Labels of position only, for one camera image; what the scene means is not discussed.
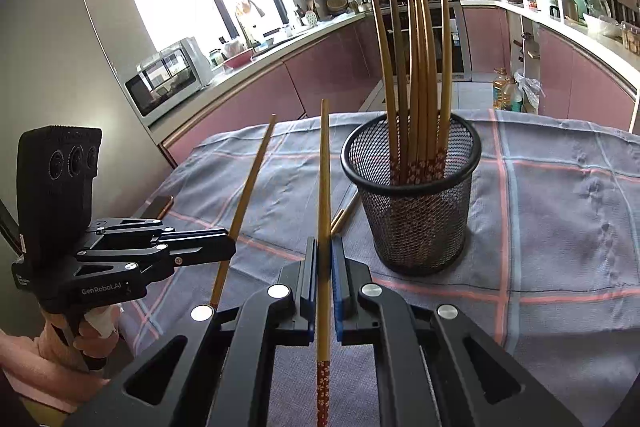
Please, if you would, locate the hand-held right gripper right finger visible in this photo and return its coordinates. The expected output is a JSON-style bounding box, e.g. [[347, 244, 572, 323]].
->
[[330, 246, 583, 427]]

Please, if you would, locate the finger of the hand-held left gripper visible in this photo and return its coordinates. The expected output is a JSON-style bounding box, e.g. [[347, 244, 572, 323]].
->
[[75, 243, 237, 283], [92, 218, 236, 248]]

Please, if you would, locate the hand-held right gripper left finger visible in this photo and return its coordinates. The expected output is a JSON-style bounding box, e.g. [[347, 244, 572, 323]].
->
[[65, 238, 318, 427]]

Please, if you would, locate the red-ended wooden chopstick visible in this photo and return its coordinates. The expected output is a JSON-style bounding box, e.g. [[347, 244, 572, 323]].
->
[[209, 114, 278, 308], [330, 207, 359, 236], [315, 99, 333, 427]]

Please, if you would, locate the black mesh holder cup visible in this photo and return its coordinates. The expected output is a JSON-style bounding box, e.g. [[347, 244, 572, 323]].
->
[[341, 111, 482, 278]]

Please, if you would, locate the bunch of wooden chopsticks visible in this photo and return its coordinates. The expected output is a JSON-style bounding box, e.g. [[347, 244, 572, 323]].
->
[[370, 0, 453, 185]]

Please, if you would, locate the person's left forearm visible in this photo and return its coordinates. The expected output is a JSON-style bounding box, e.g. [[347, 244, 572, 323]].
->
[[0, 329, 111, 414]]

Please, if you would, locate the person's left hand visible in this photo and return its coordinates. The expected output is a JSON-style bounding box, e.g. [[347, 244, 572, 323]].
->
[[35, 304, 123, 373]]

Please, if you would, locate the dark flat phone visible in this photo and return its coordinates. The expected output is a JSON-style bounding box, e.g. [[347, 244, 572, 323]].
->
[[142, 195, 175, 220]]

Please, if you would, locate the white countertop oven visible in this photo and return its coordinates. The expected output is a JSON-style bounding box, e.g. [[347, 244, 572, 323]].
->
[[125, 37, 213, 118]]

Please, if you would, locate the pink bowl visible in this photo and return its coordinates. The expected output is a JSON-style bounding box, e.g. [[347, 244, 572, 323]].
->
[[223, 47, 256, 68]]

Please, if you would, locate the pink base cabinets long run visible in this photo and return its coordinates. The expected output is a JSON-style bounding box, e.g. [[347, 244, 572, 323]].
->
[[150, 14, 386, 162]]

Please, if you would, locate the grey checked tablecloth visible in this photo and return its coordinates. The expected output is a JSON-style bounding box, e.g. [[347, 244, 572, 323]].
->
[[117, 107, 640, 427]]

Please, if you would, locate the clear plastic bag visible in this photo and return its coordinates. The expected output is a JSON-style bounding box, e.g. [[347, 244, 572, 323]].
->
[[515, 72, 541, 112]]

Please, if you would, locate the black built-in stove oven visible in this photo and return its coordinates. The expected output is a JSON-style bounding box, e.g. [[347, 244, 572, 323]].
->
[[366, 0, 472, 81]]

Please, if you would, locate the pink base cabinets short run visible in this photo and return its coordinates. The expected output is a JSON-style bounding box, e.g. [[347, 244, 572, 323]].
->
[[460, 4, 640, 132]]

